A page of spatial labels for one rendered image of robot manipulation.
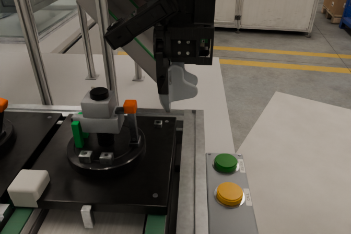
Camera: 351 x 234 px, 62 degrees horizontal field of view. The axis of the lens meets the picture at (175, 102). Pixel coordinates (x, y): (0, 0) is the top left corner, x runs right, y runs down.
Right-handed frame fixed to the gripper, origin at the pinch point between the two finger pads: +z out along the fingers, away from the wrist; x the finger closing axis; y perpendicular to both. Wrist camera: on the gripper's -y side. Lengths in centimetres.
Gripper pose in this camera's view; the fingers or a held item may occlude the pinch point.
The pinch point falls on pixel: (164, 104)
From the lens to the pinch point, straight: 47.9
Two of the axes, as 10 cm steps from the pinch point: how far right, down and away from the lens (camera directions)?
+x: 0.6, -5.1, 8.6
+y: 10.0, 0.3, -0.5
